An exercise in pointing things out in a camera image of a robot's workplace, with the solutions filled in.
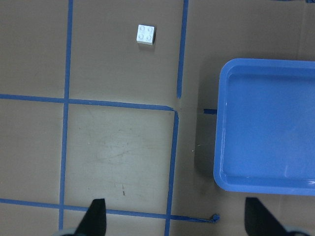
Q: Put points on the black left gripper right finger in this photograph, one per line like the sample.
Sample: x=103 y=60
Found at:
x=259 y=221

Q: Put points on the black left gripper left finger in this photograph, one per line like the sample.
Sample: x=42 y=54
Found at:
x=94 y=221

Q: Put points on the white block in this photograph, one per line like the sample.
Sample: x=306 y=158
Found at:
x=145 y=34

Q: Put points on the blue plastic tray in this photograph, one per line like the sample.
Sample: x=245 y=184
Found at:
x=265 y=130

